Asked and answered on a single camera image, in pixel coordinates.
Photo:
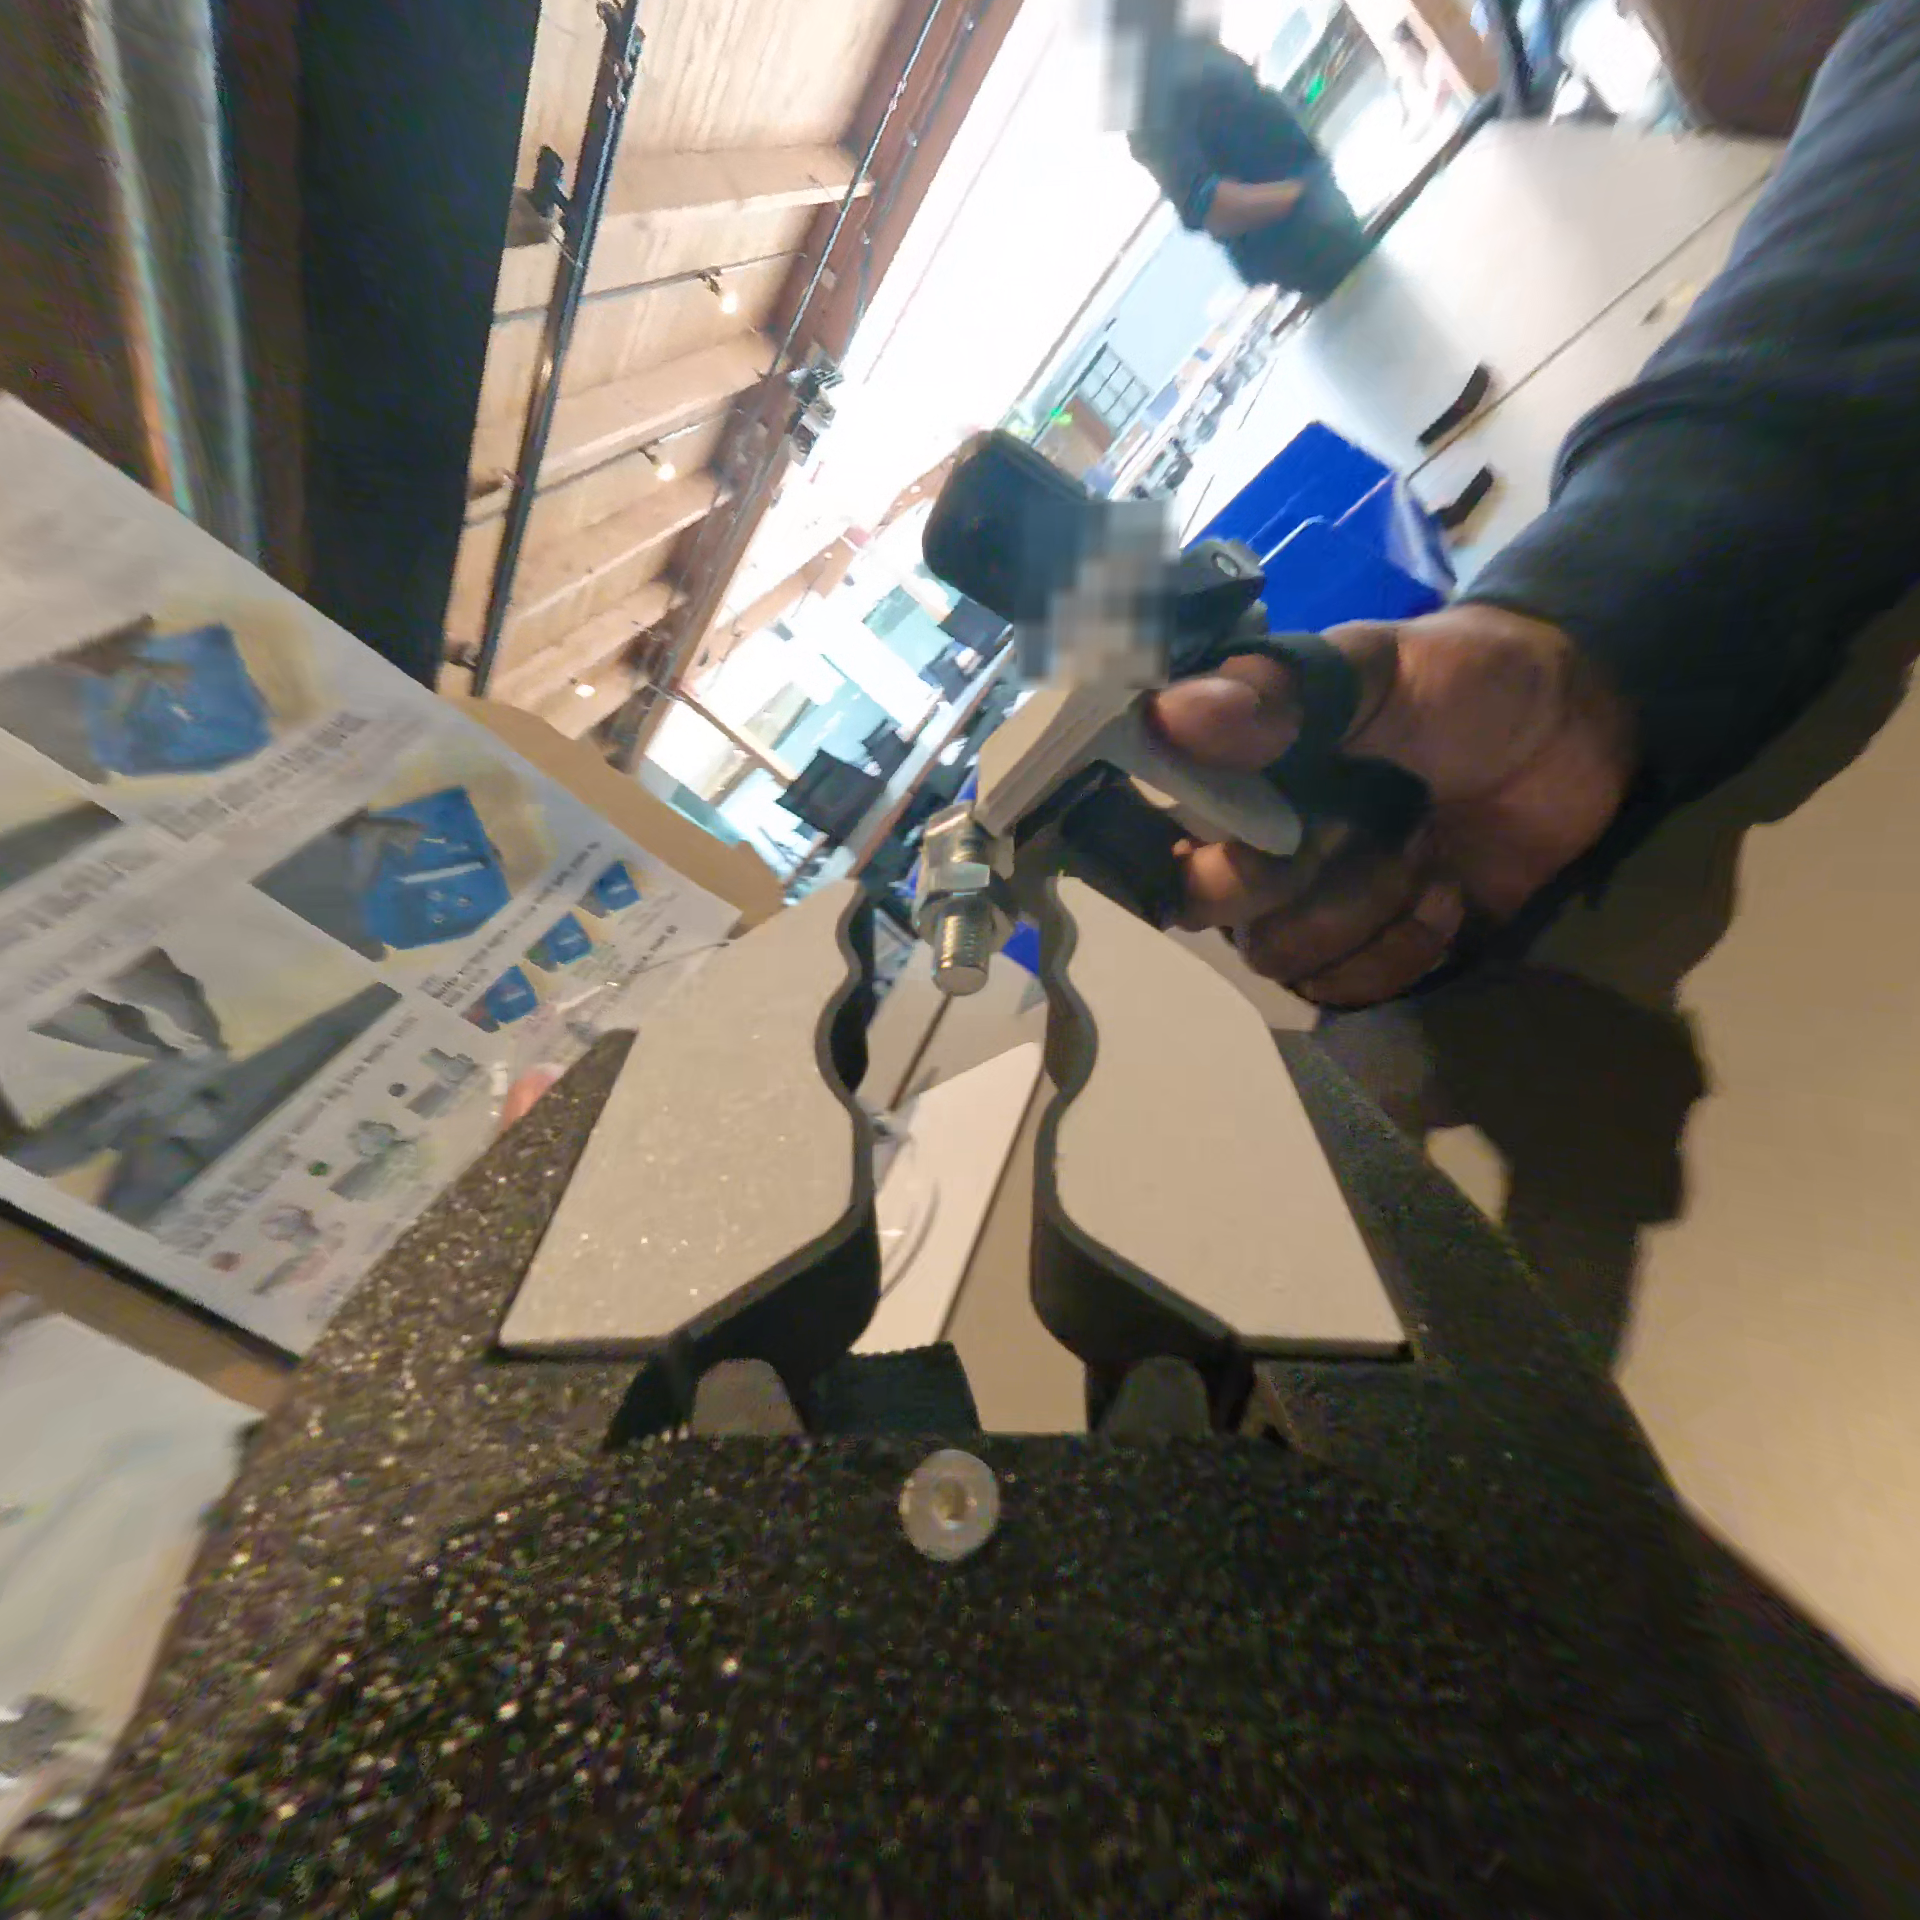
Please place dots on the person's right forearm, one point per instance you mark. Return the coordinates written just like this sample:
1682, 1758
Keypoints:
1726, 452

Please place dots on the black office chair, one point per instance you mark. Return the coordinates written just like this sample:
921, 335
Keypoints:
826, 793

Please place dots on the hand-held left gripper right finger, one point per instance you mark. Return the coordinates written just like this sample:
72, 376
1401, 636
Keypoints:
1217, 1170

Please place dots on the metal air duct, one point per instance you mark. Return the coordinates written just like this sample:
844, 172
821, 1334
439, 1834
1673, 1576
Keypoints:
182, 256

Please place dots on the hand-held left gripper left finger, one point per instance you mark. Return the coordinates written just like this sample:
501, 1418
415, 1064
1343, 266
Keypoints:
705, 1170

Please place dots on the black wall screen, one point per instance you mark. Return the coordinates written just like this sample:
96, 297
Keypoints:
413, 303

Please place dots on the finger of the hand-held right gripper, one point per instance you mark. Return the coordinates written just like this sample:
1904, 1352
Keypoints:
1048, 760

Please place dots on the steel bolt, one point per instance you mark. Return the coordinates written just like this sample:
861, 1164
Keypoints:
963, 944

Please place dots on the ceiling track light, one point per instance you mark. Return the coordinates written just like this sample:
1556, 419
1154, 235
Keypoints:
664, 468
729, 297

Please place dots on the person's right hand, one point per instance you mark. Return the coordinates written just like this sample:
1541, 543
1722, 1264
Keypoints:
1485, 750

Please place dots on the person's left hand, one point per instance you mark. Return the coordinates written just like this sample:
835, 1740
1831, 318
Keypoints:
526, 1091

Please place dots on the silver bolt with nut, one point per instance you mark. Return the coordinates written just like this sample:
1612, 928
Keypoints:
962, 901

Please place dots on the blue plastic bin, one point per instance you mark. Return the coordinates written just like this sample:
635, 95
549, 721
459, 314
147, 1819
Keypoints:
1338, 524

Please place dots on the printed instruction sheet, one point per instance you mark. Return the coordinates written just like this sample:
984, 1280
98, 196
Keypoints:
303, 899

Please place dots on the wooden document stand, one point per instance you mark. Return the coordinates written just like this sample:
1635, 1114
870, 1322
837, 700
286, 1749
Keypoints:
661, 796

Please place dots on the ceiling mounted device cluster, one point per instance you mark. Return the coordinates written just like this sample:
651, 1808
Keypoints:
812, 397

